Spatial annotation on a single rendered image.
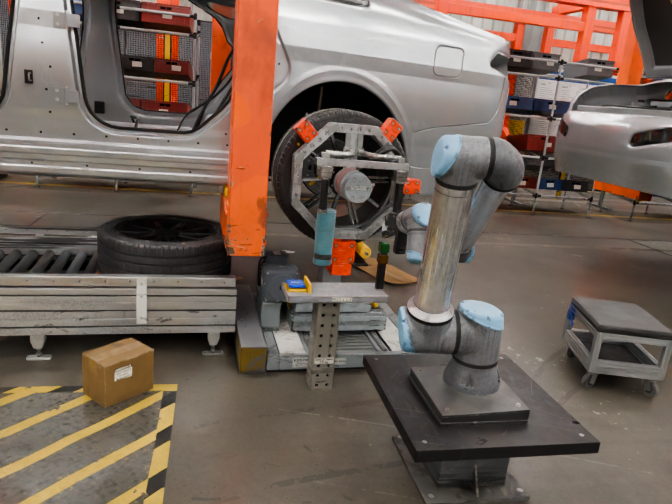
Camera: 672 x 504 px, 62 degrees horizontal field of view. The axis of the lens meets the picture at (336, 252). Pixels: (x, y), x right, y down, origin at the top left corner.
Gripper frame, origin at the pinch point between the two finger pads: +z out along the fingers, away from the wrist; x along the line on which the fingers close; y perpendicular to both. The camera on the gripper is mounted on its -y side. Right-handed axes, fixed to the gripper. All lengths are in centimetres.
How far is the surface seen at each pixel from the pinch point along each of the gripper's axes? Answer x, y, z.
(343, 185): 11.3, 26.1, 15.4
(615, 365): -114, -61, -2
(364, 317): -12, -32, 56
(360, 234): -3.9, 7.8, 35.7
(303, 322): 20, -33, 60
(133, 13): 100, 295, 352
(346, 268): 1.6, -7.8, 42.8
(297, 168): 29, 36, 26
